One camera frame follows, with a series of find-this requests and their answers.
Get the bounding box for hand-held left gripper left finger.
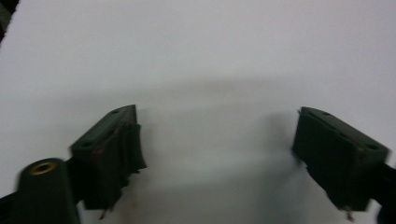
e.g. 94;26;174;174
68;104;148;220

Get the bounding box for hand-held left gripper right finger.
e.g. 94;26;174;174
290;105;390;222

